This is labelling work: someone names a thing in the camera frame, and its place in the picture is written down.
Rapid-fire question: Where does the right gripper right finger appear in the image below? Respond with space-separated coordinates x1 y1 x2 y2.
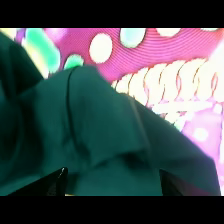
158 168 194 197

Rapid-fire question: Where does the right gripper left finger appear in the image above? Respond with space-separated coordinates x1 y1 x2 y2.
7 166 69 197

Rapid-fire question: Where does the dark blue T-shirt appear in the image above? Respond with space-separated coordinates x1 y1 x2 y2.
0 31 222 197

